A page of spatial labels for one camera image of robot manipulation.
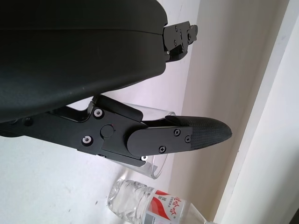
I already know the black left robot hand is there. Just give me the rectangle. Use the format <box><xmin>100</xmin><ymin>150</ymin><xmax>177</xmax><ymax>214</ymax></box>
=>
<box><xmin>0</xmin><ymin>0</ymin><xmax>233</xmax><ymax>168</ymax></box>

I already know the clear plastic water bottle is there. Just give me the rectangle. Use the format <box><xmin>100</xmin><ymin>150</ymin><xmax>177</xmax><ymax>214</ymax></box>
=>
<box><xmin>107</xmin><ymin>179</ymin><xmax>212</xmax><ymax>224</ymax></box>

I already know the clear glass cup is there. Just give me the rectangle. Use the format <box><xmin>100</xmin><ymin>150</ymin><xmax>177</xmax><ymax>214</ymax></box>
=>
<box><xmin>121</xmin><ymin>102</ymin><xmax>176</xmax><ymax>181</ymax></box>

